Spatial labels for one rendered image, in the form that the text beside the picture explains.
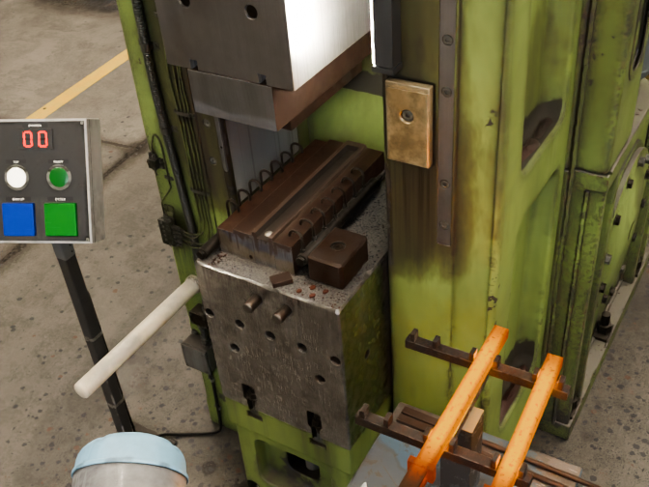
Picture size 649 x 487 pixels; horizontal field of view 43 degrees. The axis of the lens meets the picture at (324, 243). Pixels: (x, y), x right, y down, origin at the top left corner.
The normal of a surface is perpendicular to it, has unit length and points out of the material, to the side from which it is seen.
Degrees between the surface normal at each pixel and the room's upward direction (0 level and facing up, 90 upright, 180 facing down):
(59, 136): 60
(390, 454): 0
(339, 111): 90
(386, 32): 90
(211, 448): 0
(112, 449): 6
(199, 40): 90
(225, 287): 90
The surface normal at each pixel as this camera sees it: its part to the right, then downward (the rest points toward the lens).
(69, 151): -0.13, 0.14
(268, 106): -0.51, 0.55
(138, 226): -0.07, -0.79
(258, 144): 0.86, 0.26
